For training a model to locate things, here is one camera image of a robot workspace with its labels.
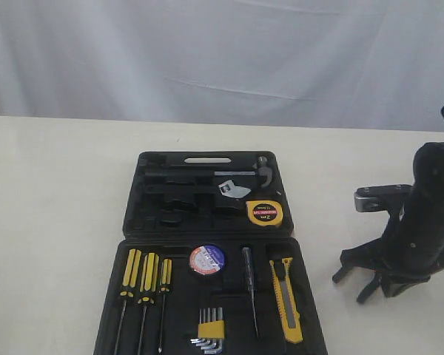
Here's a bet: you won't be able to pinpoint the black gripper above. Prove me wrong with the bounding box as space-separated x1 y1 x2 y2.
340 186 444 297

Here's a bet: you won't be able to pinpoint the orange black pliers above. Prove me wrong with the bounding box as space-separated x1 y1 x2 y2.
332 265 382 305

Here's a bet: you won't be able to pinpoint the yellow black utility knife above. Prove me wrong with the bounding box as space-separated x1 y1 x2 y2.
269 257 303 344

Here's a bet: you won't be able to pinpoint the yellow measuring tape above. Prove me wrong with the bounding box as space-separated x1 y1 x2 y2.
246 200 283 227

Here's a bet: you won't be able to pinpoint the black electrical tape roll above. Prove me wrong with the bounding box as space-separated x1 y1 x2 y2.
189 245 226 277

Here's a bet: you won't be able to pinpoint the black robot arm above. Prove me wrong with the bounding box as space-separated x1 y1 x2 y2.
332 142 444 304

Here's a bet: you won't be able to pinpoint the black plastic tool case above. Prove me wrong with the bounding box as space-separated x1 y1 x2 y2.
94 151 327 354

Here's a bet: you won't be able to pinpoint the voltage tester screwdriver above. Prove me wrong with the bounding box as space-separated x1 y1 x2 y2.
241 246 259 339

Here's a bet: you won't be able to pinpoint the white backdrop cloth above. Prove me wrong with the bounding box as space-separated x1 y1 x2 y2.
0 1 444 131

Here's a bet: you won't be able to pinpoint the hex key set yellow holder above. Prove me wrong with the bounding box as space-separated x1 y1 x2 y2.
189 307 226 355

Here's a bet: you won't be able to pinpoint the small yellow black screwdriver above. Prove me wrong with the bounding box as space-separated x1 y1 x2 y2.
157 258 172 354

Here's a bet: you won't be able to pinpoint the middle yellow black screwdriver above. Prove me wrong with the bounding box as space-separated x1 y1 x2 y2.
136 252 159 355

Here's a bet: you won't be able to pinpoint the large yellow black screwdriver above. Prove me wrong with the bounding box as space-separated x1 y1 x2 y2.
113 248 142 355

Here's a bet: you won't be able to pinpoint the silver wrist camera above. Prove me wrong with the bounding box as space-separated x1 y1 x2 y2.
354 184 411 213

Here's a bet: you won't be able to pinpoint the claw hammer black handle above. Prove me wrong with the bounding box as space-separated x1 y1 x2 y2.
144 156 273 188

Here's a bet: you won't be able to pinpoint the adjustable wrench black handle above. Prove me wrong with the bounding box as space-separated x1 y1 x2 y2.
143 180 252 199

